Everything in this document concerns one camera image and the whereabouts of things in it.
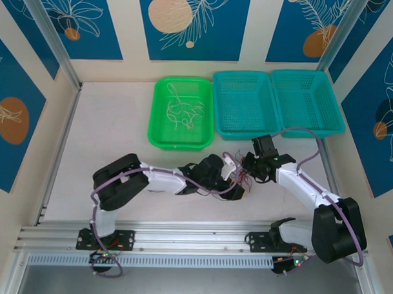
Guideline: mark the blue floral wall panel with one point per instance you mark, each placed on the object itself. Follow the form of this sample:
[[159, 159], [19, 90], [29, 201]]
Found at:
[[284, 27], [371, 143], [219, 41], [11, 82], [375, 30], [26, 34], [88, 7]]

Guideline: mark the aluminium mounting rail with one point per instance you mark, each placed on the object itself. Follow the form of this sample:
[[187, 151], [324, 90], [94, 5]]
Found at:
[[187, 233]]

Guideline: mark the aluminium frame post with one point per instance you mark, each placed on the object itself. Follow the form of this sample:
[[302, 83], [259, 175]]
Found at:
[[340, 36], [52, 35]]

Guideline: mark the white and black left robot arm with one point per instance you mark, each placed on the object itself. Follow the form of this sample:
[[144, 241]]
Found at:
[[164, 182]]

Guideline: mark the grey metal sheet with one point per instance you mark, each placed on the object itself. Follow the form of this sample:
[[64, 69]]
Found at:
[[195, 285]]

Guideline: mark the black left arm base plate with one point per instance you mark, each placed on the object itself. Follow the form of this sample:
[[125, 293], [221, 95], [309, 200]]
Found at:
[[128, 239]]

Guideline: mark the aluminium side rail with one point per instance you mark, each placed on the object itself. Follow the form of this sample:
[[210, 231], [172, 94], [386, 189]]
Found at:
[[59, 155], [331, 177]]

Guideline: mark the black controller board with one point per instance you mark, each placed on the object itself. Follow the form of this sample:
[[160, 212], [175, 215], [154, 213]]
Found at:
[[284, 264], [99, 257]]

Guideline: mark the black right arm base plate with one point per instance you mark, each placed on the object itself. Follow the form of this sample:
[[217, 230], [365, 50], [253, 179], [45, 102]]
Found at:
[[259, 242]]

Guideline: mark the teal plastic basket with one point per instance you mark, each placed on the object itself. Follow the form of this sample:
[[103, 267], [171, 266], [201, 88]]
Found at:
[[307, 105], [246, 107]]

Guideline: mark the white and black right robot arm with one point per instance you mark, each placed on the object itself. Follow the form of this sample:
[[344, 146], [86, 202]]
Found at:
[[298, 186]]

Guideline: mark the green plastic basket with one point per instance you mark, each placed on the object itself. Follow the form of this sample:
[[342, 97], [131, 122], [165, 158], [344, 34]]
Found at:
[[158, 120]]

